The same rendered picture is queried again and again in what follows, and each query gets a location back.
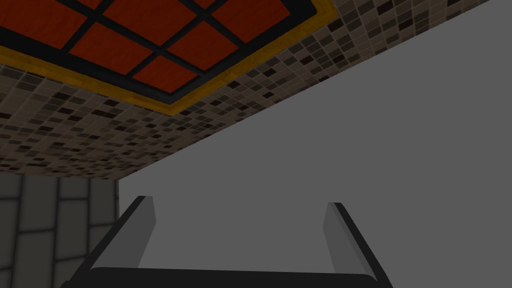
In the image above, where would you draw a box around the red black-grid rug yellow border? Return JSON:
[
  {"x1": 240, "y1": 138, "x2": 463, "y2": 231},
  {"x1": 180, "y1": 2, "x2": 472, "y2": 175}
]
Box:
[{"x1": 0, "y1": 0, "x2": 339, "y2": 117}]

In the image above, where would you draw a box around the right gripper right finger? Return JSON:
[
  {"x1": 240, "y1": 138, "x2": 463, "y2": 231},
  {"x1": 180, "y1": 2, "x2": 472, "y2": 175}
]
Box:
[{"x1": 322, "y1": 201, "x2": 386, "y2": 278}]

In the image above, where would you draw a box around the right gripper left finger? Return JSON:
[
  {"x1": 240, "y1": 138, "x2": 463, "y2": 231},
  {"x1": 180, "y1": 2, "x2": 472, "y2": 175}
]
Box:
[{"x1": 84, "y1": 195, "x2": 157, "y2": 271}]

